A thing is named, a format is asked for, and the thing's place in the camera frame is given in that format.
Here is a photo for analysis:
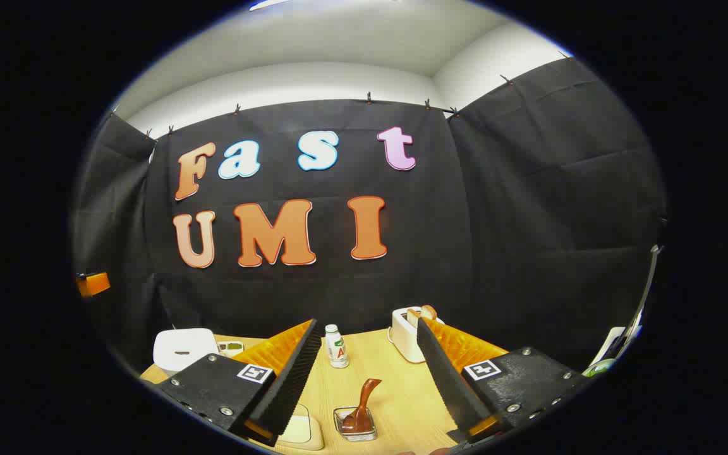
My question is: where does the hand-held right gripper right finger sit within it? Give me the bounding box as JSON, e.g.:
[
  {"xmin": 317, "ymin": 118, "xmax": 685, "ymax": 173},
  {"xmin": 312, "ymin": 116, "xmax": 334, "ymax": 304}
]
[{"xmin": 416, "ymin": 317, "xmax": 592, "ymax": 443}]

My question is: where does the white toaster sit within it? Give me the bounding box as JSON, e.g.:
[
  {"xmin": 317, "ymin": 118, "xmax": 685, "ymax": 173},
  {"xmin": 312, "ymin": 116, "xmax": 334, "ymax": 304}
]
[{"xmin": 389, "ymin": 307, "xmax": 447, "ymax": 364}]

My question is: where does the green round object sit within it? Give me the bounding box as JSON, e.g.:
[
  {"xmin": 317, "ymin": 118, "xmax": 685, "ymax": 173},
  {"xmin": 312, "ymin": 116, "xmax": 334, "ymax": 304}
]
[{"xmin": 582, "ymin": 358, "xmax": 617, "ymax": 378}]

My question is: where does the brown wooden spoon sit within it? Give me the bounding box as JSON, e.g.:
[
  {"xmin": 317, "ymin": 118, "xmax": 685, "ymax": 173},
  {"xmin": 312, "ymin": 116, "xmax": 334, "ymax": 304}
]
[{"xmin": 341, "ymin": 379, "xmax": 382, "ymax": 434}]

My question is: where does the white drink bottle green cap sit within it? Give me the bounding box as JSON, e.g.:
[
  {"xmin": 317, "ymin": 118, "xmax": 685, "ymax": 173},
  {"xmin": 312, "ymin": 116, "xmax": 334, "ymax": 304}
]
[{"xmin": 325, "ymin": 324, "xmax": 350, "ymax": 369}]

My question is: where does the metal wire chopstick holder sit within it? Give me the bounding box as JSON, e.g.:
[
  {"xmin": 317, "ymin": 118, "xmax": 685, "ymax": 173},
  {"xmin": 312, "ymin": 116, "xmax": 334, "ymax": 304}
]
[{"xmin": 333, "ymin": 406, "xmax": 379, "ymax": 442}]

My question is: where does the black and white stand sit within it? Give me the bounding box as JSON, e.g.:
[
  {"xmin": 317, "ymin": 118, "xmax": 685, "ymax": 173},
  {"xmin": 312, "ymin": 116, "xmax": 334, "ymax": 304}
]
[{"xmin": 591, "ymin": 245, "xmax": 664, "ymax": 367}]

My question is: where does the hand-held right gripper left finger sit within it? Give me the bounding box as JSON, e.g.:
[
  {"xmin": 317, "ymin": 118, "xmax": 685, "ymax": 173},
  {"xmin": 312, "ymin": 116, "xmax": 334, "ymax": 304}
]
[{"xmin": 155, "ymin": 319, "xmax": 324, "ymax": 447}]

